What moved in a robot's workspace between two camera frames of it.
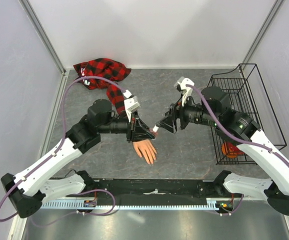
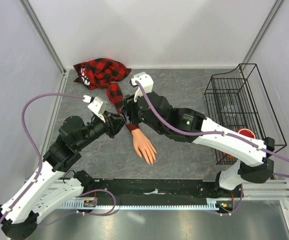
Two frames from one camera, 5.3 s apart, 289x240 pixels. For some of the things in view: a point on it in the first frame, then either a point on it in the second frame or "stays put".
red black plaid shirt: (107, 68) stays put
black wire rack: (247, 94) stays put
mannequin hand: (146, 148) stays put
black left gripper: (138, 131) -> (114, 123)
